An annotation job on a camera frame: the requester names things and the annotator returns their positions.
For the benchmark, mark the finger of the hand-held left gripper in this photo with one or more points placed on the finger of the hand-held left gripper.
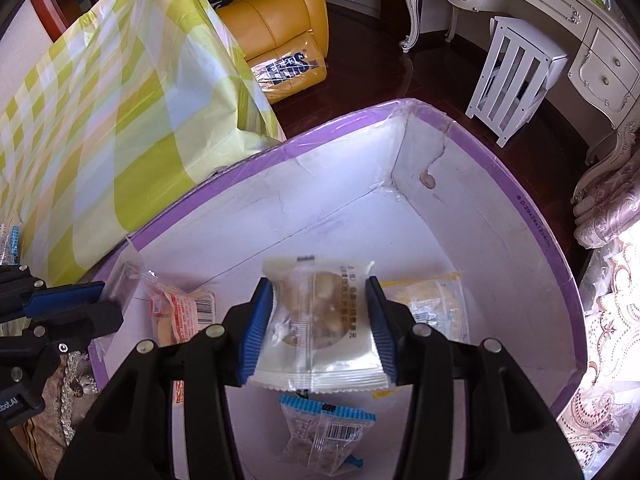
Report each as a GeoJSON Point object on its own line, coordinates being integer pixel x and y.
{"type": "Point", "coordinates": [100, 320]}
{"type": "Point", "coordinates": [65, 297]}

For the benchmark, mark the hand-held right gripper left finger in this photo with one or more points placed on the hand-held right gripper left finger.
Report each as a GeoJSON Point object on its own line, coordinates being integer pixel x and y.
{"type": "Point", "coordinates": [255, 335]}

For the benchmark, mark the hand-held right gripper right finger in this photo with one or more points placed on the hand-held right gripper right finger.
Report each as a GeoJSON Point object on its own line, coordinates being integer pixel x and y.
{"type": "Point", "coordinates": [382, 335]}

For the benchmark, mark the yellow edged round bun packet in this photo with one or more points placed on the yellow edged round bun packet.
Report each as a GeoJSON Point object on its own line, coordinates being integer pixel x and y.
{"type": "Point", "coordinates": [435, 300]}

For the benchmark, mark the white round cookie packet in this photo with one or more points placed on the white round cookie packet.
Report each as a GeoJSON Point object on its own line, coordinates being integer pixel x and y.
{"type": "Point", "coordinates": [320, 320]}

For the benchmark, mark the red label cake packet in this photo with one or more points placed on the red label cake packet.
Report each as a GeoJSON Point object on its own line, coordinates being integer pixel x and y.
{"type": "Point", "coordinates": [180, 305]}

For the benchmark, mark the blue striped edge bread packet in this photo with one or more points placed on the blue striped edge bread packet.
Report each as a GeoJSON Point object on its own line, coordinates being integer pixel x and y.
{"type": "Point", "coordinates": [325, 435]}

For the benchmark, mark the purple white cardboard box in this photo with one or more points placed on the purple white cardboard box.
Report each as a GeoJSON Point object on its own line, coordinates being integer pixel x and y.
{"type": "Point", "coordinates": [325, 200]}

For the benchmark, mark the striped sofa blanket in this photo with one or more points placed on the striped sofa blanket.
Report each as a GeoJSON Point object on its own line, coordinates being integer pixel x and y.
{"type": "Point", "coordinates": [50, 435]}

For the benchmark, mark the blue printed dark bread packet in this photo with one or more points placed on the blue printed dark bread packet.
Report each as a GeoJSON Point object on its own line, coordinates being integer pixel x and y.
{"type": "Point", "coordinates": [12, 242]}

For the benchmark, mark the green checked plastic tablecloth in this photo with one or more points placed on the green checked plastic tablecloth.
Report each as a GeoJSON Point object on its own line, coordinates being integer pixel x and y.
{"type": "Point", "coordinates": [100, 110]}

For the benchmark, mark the pink floral bedspread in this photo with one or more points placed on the pink floral bedspread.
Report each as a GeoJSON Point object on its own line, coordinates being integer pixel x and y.
{"type": "Point", "coordinates": [610, 310]}

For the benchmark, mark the blue printed plastic bag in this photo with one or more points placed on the blue printed plastic bag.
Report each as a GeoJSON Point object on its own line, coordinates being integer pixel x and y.
{"type": "Point", "coordinates": [290, 70]}

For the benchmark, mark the yellow leather sofa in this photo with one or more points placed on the yellow leather sofa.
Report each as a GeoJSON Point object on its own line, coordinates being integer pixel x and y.
{"type": "Point", "coordinates": [270, 15]}

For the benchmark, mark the white slatted stool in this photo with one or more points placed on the white slatted stool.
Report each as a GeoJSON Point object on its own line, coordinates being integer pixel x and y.
{"type": "Point", "coordinates": [520, 40]}

